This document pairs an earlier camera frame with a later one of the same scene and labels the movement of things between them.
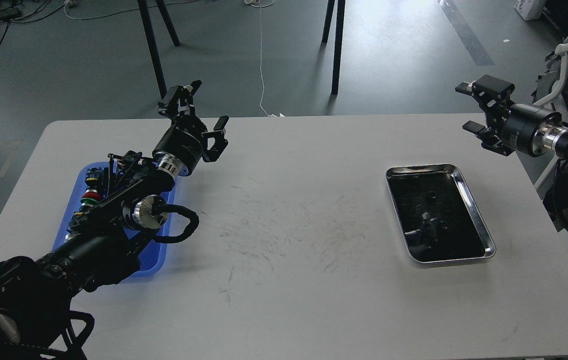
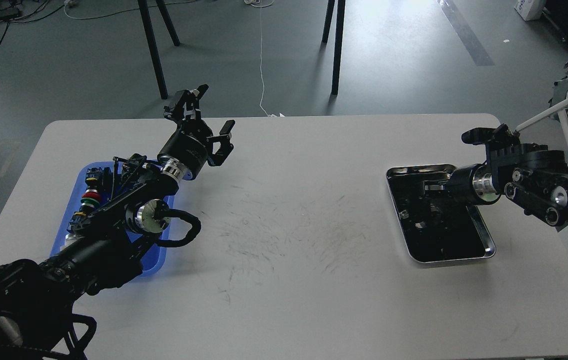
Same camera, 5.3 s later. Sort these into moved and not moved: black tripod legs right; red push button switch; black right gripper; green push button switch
Moved: black right gripper
Not moved: green push button switch; red push button switch; black tripod legs right
